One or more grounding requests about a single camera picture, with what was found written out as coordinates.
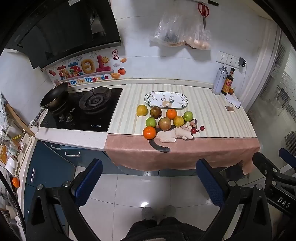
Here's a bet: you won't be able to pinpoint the dark frying pan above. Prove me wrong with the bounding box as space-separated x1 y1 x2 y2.
29 82 70 128

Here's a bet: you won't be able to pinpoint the person's dark trousers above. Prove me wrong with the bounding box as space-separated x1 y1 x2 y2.
126 217 206 241

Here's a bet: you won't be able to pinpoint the red-green apple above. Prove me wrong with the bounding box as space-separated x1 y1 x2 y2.
158 117 172 131

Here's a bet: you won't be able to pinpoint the striped tablecloth with pink border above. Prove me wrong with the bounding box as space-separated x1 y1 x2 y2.
105 83 260 175

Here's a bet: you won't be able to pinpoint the wooden cutting board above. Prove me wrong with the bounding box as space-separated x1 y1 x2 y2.
5 102 36 137

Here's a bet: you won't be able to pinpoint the black gas stove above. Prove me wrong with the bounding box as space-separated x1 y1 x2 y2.
39 87 123 133

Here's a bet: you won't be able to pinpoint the oval patterned ceramic plate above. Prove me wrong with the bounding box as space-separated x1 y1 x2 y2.
144 91 189 109

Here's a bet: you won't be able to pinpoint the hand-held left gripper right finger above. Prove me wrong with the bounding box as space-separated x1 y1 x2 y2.
196 158 272 241

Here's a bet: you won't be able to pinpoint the white wall outlet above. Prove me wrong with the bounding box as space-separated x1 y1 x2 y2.
226 54 238 66
216 51 228 64

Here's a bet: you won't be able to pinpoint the cluttered side rack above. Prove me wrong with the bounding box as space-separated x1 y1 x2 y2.
0 91 35 176

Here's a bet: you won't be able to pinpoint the frosted glass door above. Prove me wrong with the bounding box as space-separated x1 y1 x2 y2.
245 30 296 139

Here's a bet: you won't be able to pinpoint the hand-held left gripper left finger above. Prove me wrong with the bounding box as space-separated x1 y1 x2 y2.
26 158 103 241

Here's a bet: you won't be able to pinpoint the clear plastic bag dark contents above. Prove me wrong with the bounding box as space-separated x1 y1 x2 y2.
149 10 185 47

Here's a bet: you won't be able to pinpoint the yellow pear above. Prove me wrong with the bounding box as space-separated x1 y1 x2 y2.
136 105 148 117

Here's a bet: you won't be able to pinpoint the black range hood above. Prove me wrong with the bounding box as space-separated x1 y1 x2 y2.
0 0 122 70

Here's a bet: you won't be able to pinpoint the blue kitchen cabinet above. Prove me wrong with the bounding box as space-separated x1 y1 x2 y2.
23 140 232 230

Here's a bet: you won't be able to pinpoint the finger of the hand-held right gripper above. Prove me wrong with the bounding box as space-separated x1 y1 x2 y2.
253 152 296 188
279 148 296 165

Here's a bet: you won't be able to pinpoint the person's grey slipper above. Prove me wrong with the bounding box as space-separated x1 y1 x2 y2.
142 207 154 220
163 205 176 219

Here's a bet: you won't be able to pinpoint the dark brown apple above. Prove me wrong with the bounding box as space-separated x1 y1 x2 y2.
150 106 162 119

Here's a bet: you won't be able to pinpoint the red-handled scissors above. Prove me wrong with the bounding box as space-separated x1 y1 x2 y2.
197 2 210 30

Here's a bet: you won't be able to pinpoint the clear plastic bag pale contents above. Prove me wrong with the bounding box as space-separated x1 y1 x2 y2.
183 9 212 51

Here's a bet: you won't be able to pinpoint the white folded cloth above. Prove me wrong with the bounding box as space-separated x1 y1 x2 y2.
224 94 241 109

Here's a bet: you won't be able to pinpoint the colourful wall sticker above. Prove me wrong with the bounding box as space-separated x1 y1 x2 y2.
47 50 127 87

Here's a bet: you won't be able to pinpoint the silver gas canister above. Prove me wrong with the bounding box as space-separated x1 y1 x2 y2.
211 65 228 95

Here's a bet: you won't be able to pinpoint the black wall hook rail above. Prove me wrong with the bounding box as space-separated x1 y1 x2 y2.
190 0 219 7

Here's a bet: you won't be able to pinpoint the yellow citrus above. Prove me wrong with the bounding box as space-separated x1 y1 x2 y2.
173 116 185 128

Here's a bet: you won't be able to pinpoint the dark sauce bottle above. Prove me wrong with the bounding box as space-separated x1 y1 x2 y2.
221 68 235 95

